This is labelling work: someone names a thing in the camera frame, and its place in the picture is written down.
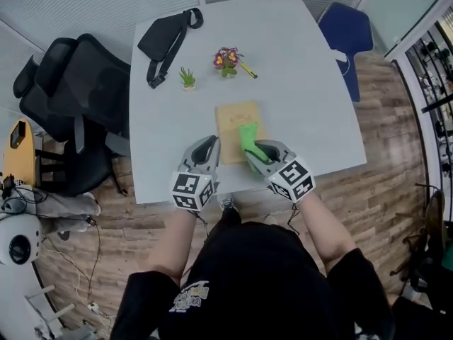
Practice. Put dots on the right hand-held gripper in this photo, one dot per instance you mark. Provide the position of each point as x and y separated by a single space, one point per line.
293 179

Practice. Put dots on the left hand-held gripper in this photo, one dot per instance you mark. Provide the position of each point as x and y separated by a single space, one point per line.
191 190

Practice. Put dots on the green cloth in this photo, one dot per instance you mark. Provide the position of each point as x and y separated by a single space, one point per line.
247 136

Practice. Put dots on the tan wooden cutting board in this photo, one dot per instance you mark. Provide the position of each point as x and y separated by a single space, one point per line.
230 126

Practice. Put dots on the person's right forearm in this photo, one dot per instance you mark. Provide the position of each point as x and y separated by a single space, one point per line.
325 229

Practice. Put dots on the person's left forearm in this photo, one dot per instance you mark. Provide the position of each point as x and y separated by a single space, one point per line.
173 243

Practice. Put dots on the person's left shoe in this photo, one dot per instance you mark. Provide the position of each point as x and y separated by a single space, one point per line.
226 202

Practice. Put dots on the person's black trousers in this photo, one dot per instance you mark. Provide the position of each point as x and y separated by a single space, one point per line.
231 218

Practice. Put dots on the small green potted plant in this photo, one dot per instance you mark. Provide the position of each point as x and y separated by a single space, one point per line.
187 78

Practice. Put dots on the yellow utility knife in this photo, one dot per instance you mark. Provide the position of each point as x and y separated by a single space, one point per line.
249 71

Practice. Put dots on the potted flowering plant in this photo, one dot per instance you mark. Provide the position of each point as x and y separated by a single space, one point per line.
226 60

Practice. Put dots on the person's black t-shirt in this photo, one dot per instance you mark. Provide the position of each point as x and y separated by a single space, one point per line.
255 282

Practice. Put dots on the black power adapter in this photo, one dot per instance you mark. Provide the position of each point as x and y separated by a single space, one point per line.
91 221

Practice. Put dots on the black sling bag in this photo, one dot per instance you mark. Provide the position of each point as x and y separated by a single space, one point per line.
159 37

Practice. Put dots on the black mesh office chair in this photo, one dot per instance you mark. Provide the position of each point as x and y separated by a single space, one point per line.
92 83
26 76

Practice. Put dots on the blue chair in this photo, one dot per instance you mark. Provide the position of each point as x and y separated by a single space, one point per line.
347 30

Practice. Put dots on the black metal shelf rack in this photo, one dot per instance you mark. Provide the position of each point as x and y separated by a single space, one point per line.
437 106

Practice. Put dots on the round wooden table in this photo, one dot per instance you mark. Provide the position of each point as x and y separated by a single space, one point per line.
21 161

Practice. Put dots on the white floor plug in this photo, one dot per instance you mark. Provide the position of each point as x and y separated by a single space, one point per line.
93 306

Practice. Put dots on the small black box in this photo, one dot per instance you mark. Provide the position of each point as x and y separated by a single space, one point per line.
17 135

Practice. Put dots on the white round device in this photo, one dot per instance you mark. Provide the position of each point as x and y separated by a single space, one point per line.
10 225

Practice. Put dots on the white wooden frame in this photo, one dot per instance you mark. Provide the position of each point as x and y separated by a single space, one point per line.
40 292

